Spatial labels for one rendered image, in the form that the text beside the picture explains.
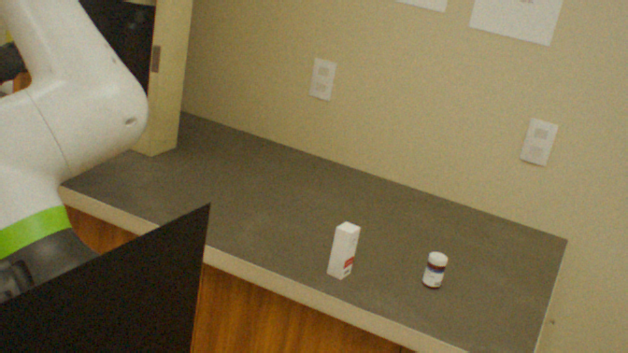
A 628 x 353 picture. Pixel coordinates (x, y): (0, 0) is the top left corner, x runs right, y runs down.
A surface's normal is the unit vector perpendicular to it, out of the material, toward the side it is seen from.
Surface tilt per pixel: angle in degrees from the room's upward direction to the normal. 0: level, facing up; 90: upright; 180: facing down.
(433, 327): 0
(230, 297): 90
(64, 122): 63
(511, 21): 90
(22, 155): 75
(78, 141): 85
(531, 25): 90
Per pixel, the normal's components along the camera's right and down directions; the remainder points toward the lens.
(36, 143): 0.44, 0.07
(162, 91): 0.89, 0.31
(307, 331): -0.42, 0.26
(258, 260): 0.18, -0.92
